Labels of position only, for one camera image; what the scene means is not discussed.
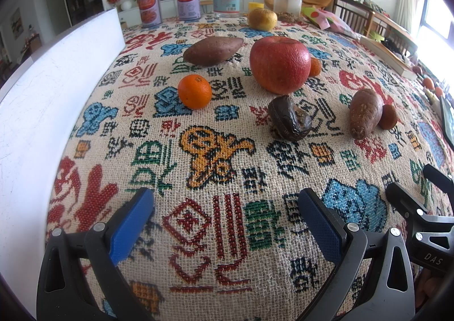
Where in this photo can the white board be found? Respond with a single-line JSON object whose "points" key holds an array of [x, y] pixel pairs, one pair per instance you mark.
{"points": [[53, 112]]}

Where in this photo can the yellow-green pear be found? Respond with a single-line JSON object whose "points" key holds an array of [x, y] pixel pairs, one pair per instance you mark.
{"points": [[262, 19]]}

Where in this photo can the wrinkled dark passion fruit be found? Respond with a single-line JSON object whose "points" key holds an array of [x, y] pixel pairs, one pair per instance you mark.
{"points": [[289, 117]]}

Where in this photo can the small brown sweet potato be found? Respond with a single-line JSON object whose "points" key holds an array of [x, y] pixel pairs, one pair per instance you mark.
{"points": [[365, 112]]}

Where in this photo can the red apple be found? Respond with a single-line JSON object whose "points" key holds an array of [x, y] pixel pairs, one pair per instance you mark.
{"points": [[280, 64]]}

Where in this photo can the patterned woven tablecloth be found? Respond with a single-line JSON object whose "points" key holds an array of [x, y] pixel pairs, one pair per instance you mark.
{"points": [[220, 172]]}

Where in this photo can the orange mandarin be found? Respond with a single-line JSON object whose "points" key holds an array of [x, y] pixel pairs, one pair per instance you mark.
{"points": [[194, 91]]}

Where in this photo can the right red-labelled can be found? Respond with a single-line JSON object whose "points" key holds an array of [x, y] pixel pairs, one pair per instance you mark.
{"points": [[188, 0]]}

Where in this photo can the small orange kumquat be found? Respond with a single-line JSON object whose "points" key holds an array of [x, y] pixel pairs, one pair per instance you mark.
{"points": [[315, 67]]}

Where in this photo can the large purple sweet potato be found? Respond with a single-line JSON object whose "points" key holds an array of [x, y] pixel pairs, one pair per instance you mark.
{"points": [[212, 51]]}

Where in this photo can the small brown round fruit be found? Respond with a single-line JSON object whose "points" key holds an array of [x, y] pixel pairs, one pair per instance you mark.
{"points": [[388, 117]]}

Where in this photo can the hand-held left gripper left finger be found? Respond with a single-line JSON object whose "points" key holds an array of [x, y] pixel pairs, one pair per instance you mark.
{"points": [[131, 225]]}

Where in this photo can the colourful printed bag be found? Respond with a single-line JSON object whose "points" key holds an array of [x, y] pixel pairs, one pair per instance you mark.
{"points": [[326, 18]]}

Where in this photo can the wooden chair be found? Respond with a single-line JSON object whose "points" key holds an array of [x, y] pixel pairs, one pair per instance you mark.
{"points": [[354, 12]]}

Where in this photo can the small yellow cup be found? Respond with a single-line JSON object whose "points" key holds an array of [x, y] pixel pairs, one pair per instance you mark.
{"points": [[256, 5]]}

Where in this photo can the black lid plastic jar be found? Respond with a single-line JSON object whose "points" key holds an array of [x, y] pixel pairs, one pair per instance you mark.
{"points": [[288, 2]]}

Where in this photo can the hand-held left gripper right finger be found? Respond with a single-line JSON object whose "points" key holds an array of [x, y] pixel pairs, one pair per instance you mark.
{"points": [[321, 225]]}

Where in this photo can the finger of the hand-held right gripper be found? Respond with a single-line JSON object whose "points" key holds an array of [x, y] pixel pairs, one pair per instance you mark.
{"points": [[439, 181], [406, 202]]}

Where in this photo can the orange label tin can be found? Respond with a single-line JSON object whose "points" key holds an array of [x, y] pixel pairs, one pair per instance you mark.
{"points": [[149, 5]]}

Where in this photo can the person's right hand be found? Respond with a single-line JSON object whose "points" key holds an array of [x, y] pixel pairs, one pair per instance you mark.
{"points": [[427, 289]]}

